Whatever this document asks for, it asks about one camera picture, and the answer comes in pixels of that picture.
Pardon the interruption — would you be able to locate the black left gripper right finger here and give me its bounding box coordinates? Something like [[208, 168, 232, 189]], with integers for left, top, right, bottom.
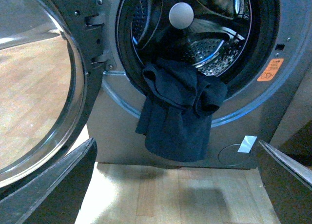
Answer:
[[256, 140, 312, 224]]

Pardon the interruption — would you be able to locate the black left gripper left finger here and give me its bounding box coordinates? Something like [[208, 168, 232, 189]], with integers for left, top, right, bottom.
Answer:
[[0, 138, 98, 224]]

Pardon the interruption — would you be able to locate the dark navy blue garment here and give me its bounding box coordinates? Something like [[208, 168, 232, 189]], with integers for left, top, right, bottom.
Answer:
[[136, 58, 227, 163]]

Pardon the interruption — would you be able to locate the washing machine round door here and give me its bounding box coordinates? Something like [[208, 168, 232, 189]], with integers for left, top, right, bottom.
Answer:
[[0, 0, 104, 192]]

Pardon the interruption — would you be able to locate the grey front-load washing machine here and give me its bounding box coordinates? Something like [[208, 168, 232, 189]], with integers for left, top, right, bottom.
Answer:
[[87, 0, 312, 169]]

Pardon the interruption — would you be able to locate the white paper label tag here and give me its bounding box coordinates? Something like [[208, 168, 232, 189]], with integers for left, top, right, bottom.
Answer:
[[238, 136, 257, 153]]

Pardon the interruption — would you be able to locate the orange warning sticker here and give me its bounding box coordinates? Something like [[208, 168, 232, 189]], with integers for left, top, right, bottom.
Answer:
[[257, 58, 284, 82]]

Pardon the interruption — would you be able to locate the white round drum cap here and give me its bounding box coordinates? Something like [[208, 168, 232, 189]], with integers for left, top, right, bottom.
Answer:
[[169, 2, 194, 29]]

